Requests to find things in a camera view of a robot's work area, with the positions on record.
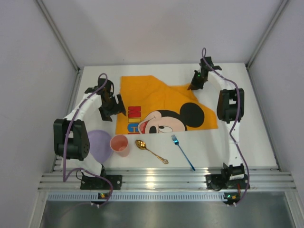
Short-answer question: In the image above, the orange Mickey Mouse cloth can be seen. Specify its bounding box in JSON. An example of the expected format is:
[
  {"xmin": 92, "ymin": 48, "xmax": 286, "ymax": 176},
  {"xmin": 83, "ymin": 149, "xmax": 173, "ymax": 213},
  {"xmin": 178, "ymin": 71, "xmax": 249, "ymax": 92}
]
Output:
[{"xmin": 115, "ymin": 76, "xmax": 218, "ymax": 134}]

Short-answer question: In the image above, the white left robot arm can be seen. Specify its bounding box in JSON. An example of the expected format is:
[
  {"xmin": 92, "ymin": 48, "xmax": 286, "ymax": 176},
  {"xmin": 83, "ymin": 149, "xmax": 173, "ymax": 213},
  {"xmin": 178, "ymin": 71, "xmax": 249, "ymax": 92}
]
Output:
[{"xmin": 53, "ymin": 73, "xmax": 126, "ymax": 182}]

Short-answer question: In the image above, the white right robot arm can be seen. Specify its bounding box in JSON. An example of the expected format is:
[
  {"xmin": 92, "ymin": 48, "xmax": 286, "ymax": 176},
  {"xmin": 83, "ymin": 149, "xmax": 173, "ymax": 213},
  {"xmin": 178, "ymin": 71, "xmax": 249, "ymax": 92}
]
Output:
[{"xmin": 188, "ymin": 57, "xmax": 245, "ymax": 181}]

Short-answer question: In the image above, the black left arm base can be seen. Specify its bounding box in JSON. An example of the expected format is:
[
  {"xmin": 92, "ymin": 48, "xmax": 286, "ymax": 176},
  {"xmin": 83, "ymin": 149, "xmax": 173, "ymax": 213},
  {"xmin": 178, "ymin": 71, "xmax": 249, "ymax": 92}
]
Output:
[{"xmin": 80, "ymin": 175, "xmax": 123, "ymax": 190}]

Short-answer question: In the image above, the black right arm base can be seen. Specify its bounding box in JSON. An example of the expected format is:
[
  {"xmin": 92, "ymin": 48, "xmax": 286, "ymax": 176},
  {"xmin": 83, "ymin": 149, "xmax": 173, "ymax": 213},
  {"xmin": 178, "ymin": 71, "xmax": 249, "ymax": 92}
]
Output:
[{"xmin": 205, "ymin": 163, "xmax": 250, "ymax": 191}]

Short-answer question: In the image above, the lilac plate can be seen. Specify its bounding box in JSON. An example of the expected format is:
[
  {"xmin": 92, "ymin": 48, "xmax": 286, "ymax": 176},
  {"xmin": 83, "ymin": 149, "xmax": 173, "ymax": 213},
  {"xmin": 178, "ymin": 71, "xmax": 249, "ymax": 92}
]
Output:
[{"xmin": 88, "ymin": 130, "xmax": 113, "ymax": 164}]

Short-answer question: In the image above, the pink plastic cup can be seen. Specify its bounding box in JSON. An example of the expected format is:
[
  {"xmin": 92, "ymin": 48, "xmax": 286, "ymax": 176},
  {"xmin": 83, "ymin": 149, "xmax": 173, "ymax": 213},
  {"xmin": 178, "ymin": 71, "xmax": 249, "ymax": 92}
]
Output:
[{"xmin": 110, "ymin": 135, "xmax": 130, "ymax": 157}]

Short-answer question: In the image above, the gold ornate spoon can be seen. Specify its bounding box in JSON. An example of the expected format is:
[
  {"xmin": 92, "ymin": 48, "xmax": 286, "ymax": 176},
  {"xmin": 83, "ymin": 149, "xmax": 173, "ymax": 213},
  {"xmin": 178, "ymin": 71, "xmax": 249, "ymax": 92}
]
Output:
[{"xmin": 135, "ymin": 140, "xmax": 169, "ymax": 164}]

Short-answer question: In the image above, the blue metallic fork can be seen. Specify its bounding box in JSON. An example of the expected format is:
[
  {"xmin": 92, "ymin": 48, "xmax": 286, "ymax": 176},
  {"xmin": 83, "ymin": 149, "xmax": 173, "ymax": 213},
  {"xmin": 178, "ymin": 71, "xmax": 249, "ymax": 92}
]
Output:
[{"xmin": 171, "ymin": 134, "xmax": 196, "ymax": 171}]

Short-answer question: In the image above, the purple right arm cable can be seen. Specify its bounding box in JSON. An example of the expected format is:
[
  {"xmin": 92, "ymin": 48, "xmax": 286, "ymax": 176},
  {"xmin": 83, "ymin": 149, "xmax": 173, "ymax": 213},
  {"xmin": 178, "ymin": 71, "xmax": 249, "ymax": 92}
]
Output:
[{"xmin": 201, "ymin": 47, "xmax": 250, "ymax": 209}]

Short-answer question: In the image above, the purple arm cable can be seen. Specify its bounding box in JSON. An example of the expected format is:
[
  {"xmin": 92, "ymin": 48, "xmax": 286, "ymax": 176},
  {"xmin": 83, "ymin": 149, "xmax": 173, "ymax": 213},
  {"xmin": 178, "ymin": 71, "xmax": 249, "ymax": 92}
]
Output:
[
  {"xmin": 62, "ymin": 73, "xmax": 114, "ymax": 207},
  {"xmin": 201, "ymin": 47, "xmax": 250, "ymax": 209}
]

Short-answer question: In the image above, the aluminium frame rail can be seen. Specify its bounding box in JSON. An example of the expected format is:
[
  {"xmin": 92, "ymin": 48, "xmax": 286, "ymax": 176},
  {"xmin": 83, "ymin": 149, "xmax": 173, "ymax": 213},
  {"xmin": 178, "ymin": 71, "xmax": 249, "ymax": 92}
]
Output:
[{"xmin": 38, "ymin": 168, "xmax": 296, "ymax": 192}]

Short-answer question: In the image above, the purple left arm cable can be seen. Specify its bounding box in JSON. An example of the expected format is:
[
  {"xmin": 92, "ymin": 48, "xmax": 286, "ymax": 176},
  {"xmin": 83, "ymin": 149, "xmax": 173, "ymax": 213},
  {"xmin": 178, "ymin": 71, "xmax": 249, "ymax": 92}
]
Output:
[{"xmin": 62, "ymin": 73, "xmax": 114, "ymax": 207}]

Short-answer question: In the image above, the grey slotted cable duct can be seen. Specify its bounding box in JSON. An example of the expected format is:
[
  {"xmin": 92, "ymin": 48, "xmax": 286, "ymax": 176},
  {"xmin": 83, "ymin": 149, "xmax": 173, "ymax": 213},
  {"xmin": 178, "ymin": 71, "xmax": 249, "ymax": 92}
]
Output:
[{"xmin": 47, "ymin": 192, "xmax": 239, "ymax": 202}]

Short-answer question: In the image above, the left aluminium corner post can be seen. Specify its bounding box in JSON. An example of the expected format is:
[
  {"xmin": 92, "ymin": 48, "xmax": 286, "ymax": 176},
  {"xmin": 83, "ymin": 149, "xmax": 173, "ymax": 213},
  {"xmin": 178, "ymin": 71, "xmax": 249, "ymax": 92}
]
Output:
[{"xmin": 34, "ymin": 0, "xmax": 80, "ymax": 72}]

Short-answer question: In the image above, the aluminium corner post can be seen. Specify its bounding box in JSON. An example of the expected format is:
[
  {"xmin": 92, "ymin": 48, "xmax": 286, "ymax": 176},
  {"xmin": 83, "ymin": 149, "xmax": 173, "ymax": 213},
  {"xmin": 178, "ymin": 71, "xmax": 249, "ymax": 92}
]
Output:
[
  {"xmin": 245, "ymin": 0, "xmax": 290, "ymax": 70},
  {"xmin": 34, "ymin": 0, "xmax": 80, "ymax": 72}
]

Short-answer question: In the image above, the right aluminium corner post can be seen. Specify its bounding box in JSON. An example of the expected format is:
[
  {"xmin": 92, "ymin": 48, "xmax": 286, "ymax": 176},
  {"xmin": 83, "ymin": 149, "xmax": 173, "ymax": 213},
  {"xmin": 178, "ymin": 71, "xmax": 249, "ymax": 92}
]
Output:
[{"xmin": 245, "ymin": 0, "xmax": 290, "ymax": 70}]

